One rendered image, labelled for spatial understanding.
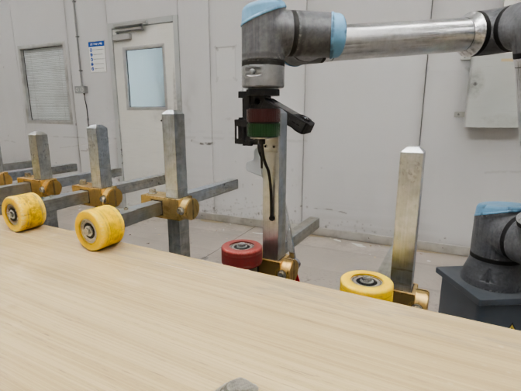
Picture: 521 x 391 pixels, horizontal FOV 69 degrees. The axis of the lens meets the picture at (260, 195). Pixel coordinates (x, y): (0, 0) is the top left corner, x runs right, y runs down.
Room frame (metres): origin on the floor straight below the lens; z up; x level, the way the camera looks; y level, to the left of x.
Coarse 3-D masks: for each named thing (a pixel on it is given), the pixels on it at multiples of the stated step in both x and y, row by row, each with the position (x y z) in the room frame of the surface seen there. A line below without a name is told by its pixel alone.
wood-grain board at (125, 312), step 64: (0, 256) 0.65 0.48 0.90; (64, 256) 0.65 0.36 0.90; (128, 256) 0.65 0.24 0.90; (0, 320) 0.44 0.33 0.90; (64, 320) 0.44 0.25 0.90; (128, 320) 0.44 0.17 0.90; (192, 320) 0.44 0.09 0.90; (256, 320) 0.44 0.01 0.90; (320, 320) 0.44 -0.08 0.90; (384, 320) 0.44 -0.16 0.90; (448, 320) 0.44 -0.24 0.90; (0, 384) 0.32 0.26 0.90; (64, 384) 0.32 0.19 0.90; (128, 384) 0.32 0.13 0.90; (192, 384) 0.32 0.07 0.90; (256, 384) 0.32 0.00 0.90; (320, 384) 0.32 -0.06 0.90; (384, 384) 0.32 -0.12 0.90; (448, 384) 0.32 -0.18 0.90; (512, 384) 0.32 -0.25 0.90
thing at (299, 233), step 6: (306, 222) 1.01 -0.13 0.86; (312, 222) 1.01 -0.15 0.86; (318, 222) 1.04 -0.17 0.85; (294, 228) 0.95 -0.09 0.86; (300, 228) 0.95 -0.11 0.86; (306, 228) 0.96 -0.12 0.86; (312, 228) 1.01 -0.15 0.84; (294, 234) 0.90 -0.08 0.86; (300, 234) 0.92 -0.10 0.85; (306, 234) 0.96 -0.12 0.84; (294, 240) 0.89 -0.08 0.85; (300, 240) 0.93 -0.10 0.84; (294, 246) 0.89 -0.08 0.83; (252, 270) 0.70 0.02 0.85
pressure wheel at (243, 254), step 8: (232, 240) 0.72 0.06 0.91; (240, 240) 0.72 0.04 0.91; (248, 240) 0.72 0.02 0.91; (224, 248) 0.68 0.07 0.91; (232, 248) 0.68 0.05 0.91; (240, 248) 0.69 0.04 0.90; (248, 248) 0.68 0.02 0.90; (256, 248) 0.68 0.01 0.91; (224, 256) 0.67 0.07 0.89; (232, 256) 0.66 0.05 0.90; (240, 256) 0.66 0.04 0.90; (248, 256) 0.66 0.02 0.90; (256, 256) 0.67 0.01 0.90; (224, 264) 0.67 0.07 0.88; (232, 264) 0.66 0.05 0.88; (240, 264) 0.66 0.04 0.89; (248, 264) 0.66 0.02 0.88; (256, 264) 0.67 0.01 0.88
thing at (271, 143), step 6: (252, 108) 0.67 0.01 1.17; (258, 108) 0.66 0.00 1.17; (264, 108) 0.66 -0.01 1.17; (270, 108) 0.66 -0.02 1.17; (276, 108) 0.67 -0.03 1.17; (252, 138) 0.68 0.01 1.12; (258, 138) 0.67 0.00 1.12; (264, 138) 0.67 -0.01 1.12; (270, 138) 0.68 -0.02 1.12; (276, 138) 0.71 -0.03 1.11; (264, 144) 0.72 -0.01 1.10; (270, 144) 0.71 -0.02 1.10; (276, 144) 0.71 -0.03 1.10; (264, 150) 0.72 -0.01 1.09; (270, 150) 0.71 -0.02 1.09; (276, 150) 0.71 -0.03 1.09; (264, 156) 0.69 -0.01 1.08; (264, 162) 0.69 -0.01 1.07; (270, 174) 0.70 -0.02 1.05; (270, 180) 0.70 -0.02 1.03; (270, 186) 0.70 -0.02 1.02; (270, 192) 0.71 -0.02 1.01; (270, 198) 0.71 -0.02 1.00; (270, 204) 0.71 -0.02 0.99; (270, 210) 0.71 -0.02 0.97; (270, 216) 0.71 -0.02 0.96
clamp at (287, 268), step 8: (288, 256) 0.73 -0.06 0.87; (264, 264) 0.71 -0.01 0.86; (272, 264) 0.70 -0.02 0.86; (280, 264) 0.70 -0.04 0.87; (288, 264) 0.70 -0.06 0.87; (296, 264) 0.72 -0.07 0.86; (264, 272) 0.71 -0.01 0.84; (272, 272) 0.70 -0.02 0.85; (280, 272) 0.69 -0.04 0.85; (288, 272) 0.69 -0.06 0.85; (296, 272) 0.72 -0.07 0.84
